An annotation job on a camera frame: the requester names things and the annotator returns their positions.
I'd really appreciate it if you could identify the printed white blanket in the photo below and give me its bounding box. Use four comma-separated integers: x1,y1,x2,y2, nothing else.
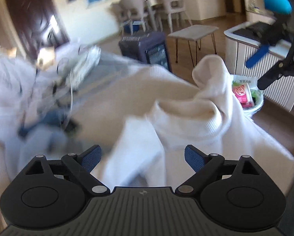
0,52,39,140

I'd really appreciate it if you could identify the dining table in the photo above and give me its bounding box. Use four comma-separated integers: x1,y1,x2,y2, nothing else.
144,0,167,28

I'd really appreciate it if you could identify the grey bench with hairpin legs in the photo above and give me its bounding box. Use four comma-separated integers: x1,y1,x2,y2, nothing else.
167,25,220,67

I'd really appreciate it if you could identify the cream white sweater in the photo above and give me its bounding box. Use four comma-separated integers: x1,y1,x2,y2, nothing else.
105,54,294,188

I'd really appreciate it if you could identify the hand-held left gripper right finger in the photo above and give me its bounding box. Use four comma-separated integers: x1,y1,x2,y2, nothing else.
175,145,265,196

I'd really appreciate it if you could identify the pink packet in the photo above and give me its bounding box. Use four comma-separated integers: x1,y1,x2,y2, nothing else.
232,83,255,109

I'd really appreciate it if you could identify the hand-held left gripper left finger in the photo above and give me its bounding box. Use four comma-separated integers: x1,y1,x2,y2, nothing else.
22,145,111,196

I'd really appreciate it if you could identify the white ribbed cabinet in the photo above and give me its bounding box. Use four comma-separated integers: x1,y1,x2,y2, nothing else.
223,21,294,114

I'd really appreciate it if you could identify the dark blue space heater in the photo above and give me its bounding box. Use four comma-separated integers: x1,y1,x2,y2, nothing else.
119,31,173,73

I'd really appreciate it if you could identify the dark blue cloth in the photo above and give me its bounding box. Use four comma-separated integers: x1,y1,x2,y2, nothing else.
17,110,67,136

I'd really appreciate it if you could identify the dark brown door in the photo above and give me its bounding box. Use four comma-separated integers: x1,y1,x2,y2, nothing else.
5,0,71,60

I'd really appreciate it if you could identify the white power strip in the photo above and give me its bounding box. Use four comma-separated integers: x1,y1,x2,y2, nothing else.
69,45,102,89

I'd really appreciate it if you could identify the trash bin with plastic bag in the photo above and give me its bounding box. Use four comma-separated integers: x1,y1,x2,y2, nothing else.
231,74,264,115

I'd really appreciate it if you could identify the light blue garment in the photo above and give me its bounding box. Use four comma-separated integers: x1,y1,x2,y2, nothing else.
16,122,69,178

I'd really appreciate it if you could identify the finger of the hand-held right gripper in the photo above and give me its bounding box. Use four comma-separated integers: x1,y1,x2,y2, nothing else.
246,44,270,68
257,60,294,90

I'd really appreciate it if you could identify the white cable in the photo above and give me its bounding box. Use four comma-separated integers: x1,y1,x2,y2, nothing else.
67,86,76,129

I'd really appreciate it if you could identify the black flat object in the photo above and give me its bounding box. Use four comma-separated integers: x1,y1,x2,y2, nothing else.
232,21,275,43

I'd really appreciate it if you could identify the blue storage box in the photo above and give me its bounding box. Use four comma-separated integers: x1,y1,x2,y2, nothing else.
132,21,147,33

